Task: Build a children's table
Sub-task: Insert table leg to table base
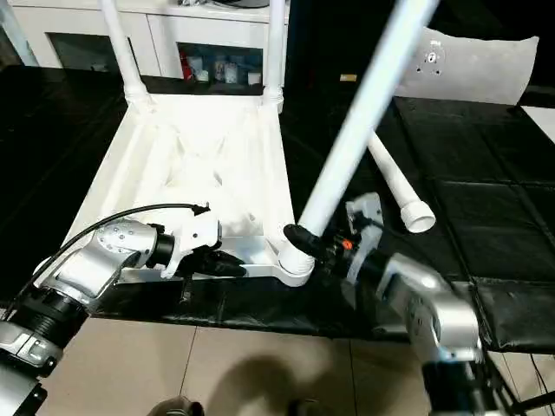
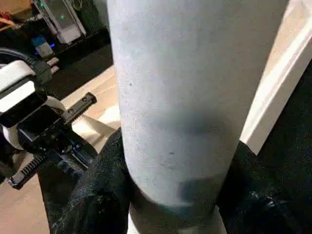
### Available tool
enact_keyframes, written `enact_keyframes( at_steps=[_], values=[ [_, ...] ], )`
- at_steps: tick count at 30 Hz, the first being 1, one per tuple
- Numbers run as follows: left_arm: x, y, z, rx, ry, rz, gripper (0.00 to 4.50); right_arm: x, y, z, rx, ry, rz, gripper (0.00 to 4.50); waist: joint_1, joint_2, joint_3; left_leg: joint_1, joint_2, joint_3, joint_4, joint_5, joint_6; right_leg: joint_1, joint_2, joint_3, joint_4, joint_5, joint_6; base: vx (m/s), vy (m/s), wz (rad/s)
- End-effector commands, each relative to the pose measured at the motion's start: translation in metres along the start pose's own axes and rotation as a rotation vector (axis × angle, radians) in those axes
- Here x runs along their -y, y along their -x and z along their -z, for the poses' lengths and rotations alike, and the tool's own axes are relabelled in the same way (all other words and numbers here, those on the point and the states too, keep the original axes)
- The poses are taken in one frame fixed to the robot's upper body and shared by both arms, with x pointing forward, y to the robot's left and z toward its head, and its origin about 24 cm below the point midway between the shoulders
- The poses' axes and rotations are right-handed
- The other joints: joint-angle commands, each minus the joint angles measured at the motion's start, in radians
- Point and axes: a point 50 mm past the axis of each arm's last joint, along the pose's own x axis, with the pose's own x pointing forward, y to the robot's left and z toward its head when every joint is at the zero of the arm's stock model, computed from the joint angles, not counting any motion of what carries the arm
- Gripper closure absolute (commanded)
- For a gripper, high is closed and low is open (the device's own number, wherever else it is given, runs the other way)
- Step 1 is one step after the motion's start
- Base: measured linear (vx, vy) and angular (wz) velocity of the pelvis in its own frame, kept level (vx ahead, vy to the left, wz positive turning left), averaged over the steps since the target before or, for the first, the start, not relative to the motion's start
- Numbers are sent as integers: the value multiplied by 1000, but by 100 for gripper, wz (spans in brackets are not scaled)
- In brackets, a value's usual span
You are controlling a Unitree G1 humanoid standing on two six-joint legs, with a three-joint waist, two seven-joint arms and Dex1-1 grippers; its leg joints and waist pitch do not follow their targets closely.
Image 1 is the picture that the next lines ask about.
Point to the white plastic table leg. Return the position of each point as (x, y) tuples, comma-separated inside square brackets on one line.
[(126, 52), (368, 108), (274, 43), (399, 182)]

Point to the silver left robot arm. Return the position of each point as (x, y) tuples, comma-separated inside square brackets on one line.
[(95, 260)]

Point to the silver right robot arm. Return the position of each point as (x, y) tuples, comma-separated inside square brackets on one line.
[(433, 312)]

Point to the dark left robot foot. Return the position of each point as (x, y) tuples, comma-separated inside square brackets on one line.
[(178, 407)]

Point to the dark robot foot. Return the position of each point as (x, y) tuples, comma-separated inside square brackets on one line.
[(178, 407), (305, 408)]

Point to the dark right robot foot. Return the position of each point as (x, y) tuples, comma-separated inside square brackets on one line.
[(305, 408)]

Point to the gold label sticker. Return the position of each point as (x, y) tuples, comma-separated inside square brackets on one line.
[(348, 78)]

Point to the black table mat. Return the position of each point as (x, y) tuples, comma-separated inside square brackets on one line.
[(43, 151)]

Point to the black cabinet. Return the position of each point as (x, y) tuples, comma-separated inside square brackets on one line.
[(329, 39)]

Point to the grey cushion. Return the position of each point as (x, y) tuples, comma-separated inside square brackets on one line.
[(472, 69)]

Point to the white flat board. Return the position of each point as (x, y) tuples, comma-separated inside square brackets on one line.
[(542, 121)]

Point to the white glass-door cabinet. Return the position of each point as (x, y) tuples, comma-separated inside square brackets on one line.
[(165, 26)]

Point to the grey round appliance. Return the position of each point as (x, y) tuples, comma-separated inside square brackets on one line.
[(240, 3)]

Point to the dark crumpled bag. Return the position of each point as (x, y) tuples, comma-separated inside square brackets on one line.
[(188, 2)]

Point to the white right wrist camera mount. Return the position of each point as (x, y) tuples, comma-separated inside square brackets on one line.
[(366, 234)]

